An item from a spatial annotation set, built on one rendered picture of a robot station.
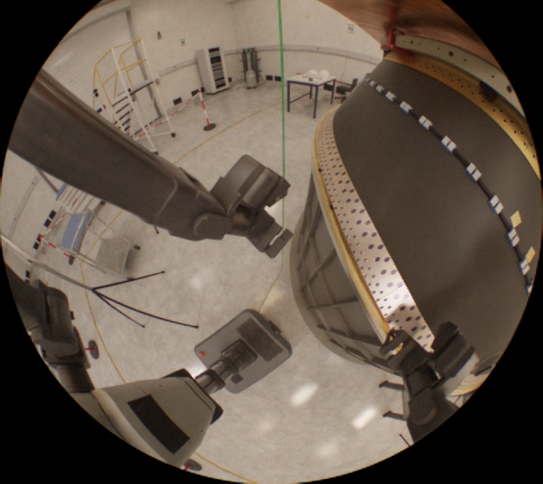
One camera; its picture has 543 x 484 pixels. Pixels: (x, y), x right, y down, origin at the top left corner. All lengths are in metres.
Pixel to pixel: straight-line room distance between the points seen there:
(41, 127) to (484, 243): 0.58
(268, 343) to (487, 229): 1.32
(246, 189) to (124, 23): 7.14
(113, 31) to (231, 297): 7.45
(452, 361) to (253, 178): 0.41
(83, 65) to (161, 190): 6.76
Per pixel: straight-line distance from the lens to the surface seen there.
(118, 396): 0.45
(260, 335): 1.34
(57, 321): 0.37
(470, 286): 0.46
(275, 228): 0.32
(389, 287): 0.46
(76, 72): 6.85
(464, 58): 0.51
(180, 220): 0.18
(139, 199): 0.16
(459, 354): 0.33
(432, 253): 0.42
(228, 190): 0.23
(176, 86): 7.23
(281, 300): 1.58
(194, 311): 1.79
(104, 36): 7.07
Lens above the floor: 1.58
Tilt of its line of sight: 56 degrees down
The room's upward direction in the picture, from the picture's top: 5 degrees counter-clockwise
